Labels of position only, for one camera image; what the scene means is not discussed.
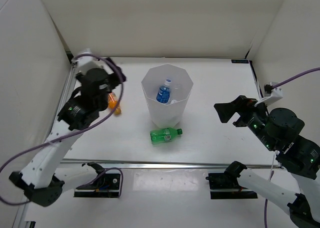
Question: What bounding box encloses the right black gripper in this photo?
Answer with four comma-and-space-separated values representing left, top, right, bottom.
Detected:
213, 95, 278, 151

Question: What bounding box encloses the orange plastic bottle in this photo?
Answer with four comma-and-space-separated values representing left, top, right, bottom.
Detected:
108, 92, 122, 116

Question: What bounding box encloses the blue label Pocari bottle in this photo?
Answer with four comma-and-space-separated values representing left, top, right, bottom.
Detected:
156, 79, 172, 104

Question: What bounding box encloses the clear plastic bottle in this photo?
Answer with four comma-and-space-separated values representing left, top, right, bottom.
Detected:
174, 83, 184, 92

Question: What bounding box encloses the green plastic bottle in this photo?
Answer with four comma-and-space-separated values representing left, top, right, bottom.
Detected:
150, 127, 183, 144

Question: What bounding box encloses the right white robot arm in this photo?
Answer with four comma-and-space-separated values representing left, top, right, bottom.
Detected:
208, 95, 320, 228

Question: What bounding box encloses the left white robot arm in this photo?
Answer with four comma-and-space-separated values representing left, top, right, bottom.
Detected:
9, 53, 126, 207

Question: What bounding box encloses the white octagonal plastic bin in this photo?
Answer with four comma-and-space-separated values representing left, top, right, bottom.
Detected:
141, 64, 193, 128

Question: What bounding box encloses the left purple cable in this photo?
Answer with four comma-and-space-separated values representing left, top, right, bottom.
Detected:
0, 53, 126, 205

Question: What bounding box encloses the purple cable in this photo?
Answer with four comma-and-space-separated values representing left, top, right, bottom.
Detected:
263, 67, 320, 228
0, 53, 126, 205

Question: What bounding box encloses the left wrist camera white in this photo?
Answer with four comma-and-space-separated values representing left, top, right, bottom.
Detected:
71, 56, 100, 75

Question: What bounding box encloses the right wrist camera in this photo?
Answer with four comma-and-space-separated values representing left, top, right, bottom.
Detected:
254, 82, 284, 107

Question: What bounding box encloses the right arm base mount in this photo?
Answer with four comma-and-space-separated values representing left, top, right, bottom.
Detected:
205, 173, 258, 200

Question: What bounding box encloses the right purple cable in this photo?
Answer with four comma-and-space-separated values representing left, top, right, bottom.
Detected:
263, 67, 320, 228

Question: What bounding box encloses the aluminium front rail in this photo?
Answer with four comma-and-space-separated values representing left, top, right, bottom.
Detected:
58, 159, 281, 169

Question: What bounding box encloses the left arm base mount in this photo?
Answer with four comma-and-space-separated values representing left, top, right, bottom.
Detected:
73, 168, 124, 199

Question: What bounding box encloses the left aluminium frame rail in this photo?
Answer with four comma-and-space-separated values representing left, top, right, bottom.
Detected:
12, 59, 82, 228

